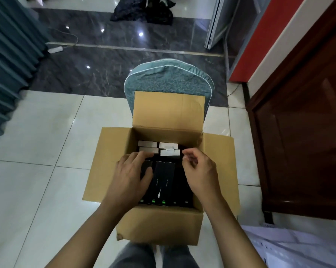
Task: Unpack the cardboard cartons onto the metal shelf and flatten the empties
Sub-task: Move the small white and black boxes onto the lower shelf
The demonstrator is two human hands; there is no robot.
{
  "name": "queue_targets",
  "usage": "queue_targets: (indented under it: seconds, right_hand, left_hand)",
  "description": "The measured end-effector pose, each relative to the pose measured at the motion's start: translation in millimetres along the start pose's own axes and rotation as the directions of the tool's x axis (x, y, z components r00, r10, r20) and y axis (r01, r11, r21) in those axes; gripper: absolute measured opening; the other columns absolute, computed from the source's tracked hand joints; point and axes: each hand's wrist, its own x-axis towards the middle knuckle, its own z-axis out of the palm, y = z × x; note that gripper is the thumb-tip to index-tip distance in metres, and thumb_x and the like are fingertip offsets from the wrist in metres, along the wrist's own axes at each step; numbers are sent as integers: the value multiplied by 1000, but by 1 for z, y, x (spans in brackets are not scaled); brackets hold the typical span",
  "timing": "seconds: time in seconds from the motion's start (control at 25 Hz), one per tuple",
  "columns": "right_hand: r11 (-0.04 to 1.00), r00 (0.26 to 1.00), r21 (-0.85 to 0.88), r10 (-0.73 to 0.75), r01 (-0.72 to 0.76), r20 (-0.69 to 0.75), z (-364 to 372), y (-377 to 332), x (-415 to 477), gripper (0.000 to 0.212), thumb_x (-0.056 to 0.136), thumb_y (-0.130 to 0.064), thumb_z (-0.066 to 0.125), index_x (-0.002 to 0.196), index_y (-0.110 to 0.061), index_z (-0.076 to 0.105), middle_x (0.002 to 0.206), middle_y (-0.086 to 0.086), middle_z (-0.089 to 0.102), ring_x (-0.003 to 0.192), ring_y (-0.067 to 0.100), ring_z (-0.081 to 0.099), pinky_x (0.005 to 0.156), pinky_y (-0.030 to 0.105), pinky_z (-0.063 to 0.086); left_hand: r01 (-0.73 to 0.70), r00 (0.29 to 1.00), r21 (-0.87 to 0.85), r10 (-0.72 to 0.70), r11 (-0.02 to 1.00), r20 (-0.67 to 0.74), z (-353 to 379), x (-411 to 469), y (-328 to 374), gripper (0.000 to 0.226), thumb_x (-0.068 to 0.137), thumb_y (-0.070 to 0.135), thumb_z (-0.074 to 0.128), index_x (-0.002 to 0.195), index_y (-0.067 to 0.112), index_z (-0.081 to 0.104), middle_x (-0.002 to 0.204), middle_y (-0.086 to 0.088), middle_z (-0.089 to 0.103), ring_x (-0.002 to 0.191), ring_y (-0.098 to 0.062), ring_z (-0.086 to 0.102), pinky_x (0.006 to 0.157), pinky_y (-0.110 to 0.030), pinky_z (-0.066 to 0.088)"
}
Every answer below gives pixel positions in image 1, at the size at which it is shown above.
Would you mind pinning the person's left hand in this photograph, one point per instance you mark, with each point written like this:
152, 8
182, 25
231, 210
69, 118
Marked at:
126, 184

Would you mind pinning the person's right hand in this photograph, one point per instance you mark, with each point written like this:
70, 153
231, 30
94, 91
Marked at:
202, 173

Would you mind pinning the small printed brown carton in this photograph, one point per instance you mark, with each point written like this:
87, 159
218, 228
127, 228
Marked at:
103, 164

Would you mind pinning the row of slim black boxes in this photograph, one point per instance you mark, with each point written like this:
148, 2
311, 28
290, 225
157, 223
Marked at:
168, 181

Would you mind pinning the stack of slim white boxes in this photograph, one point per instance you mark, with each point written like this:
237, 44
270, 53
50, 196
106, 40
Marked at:
168, 146

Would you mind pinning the white metal shelving rack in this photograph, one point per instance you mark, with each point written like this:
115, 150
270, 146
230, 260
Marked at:
296, 248

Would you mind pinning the person's right forearm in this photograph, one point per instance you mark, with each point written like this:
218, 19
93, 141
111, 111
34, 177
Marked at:
235, 237

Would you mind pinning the person's left forearm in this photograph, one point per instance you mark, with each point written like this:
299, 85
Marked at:
89, 240

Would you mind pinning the person's grey trouser legs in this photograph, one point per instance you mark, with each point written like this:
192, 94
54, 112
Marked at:
129, 256

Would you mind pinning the teal fabric chair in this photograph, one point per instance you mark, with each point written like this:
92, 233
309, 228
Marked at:
168, 78

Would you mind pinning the dark wooden door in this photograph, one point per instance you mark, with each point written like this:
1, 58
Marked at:
307, 120

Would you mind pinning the white power strip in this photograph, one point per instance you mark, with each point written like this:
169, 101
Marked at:
55, 49

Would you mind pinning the blue pleated curtain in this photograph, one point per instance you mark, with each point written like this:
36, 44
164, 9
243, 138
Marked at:
8, 58

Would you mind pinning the dark floor mat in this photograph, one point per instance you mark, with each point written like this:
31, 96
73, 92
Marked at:
140, 9

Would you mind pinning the glass door with metal frame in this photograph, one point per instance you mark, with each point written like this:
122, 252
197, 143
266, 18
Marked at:
235, 25

